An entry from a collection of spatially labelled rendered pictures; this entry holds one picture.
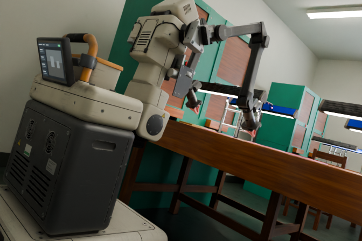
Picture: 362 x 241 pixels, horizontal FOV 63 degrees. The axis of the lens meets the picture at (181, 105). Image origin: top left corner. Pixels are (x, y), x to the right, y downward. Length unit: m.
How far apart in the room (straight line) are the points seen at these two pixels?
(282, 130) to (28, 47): 3.58
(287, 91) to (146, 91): 3.68
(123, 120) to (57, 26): 1.89
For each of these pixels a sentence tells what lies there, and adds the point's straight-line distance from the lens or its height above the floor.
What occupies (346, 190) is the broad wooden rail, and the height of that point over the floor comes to 0.69.
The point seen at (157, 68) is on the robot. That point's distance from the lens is 1.43.
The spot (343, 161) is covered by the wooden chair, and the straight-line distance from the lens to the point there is 4.22.
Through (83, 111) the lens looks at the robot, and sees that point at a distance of 1.03.
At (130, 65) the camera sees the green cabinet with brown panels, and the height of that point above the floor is 1.08.
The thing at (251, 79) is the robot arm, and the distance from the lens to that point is 1.69.
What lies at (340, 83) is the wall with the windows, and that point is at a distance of 7.21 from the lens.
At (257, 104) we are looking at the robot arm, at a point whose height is 0.99.
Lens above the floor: 0.78
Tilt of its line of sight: 3 degrees up
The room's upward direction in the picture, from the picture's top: 16 degrees clockwise
